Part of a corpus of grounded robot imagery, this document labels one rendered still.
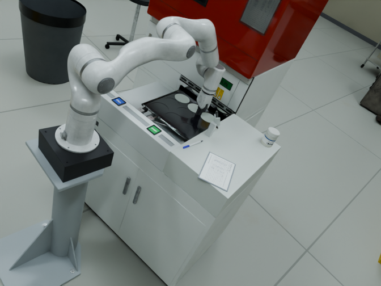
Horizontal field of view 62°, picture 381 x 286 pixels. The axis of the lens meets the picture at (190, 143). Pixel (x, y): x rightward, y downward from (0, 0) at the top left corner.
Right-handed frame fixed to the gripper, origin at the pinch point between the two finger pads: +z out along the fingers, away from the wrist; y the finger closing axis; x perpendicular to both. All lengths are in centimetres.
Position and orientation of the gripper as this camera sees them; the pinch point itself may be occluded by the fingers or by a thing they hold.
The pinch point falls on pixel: (199, 112)
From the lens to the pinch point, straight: 192.2
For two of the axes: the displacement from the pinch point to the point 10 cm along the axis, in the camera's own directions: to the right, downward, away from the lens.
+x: 9.1, 0.5, 4.1
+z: -3.2, 7.3, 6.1
